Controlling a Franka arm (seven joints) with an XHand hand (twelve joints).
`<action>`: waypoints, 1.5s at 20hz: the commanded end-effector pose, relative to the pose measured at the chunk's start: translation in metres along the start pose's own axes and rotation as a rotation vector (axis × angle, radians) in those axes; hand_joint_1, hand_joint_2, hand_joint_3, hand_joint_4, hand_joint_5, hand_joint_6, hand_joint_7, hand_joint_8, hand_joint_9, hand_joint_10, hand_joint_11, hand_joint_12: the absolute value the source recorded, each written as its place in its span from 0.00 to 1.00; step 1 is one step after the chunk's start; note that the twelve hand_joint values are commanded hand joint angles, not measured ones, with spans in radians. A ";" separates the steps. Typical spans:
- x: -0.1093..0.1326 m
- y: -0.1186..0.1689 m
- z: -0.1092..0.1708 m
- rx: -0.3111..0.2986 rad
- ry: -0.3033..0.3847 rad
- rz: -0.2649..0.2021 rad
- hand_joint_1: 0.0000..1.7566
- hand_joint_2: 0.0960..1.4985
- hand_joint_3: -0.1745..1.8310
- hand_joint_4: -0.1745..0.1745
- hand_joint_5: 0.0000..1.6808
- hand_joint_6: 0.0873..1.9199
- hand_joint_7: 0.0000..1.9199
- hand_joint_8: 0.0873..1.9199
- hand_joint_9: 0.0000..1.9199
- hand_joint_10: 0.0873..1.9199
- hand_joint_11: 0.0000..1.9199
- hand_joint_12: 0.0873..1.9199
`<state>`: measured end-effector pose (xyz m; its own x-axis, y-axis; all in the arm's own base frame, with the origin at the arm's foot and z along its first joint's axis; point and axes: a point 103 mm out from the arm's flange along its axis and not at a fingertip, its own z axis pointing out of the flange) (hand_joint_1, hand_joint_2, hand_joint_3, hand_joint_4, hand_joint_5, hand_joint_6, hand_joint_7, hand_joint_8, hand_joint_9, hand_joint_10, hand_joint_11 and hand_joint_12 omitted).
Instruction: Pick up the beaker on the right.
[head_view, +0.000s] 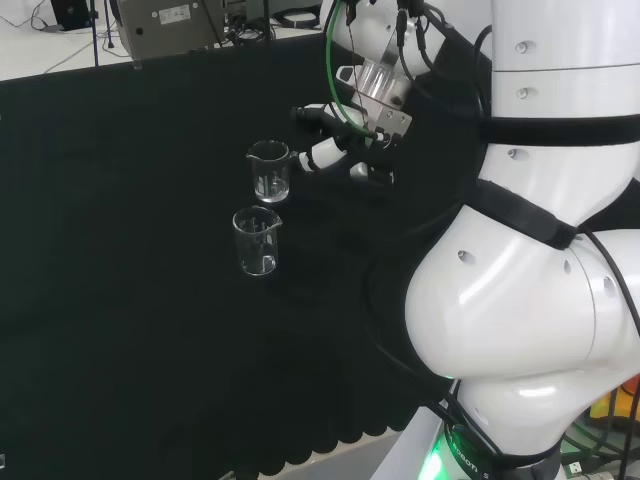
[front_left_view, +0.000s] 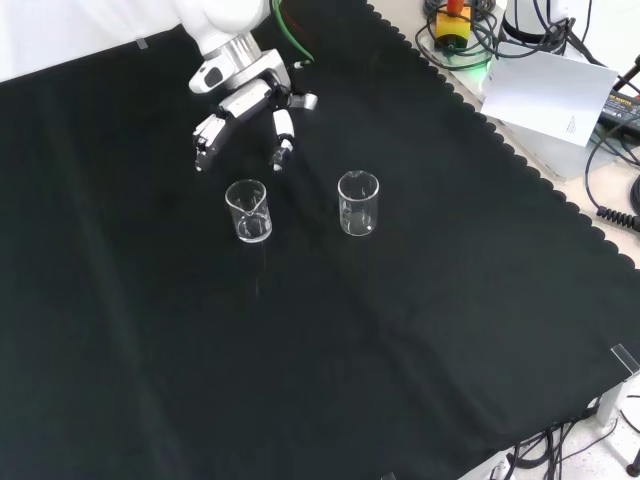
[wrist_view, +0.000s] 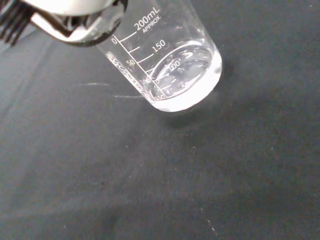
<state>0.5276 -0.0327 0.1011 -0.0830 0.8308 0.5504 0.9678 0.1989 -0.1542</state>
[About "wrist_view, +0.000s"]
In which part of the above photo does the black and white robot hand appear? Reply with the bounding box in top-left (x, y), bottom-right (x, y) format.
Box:
top-left (0, 0), bottom-right (129, 48)

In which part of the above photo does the black bench cloth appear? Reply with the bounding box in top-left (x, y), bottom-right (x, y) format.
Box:
top-left (0, 0), bottom-right (320, 240)

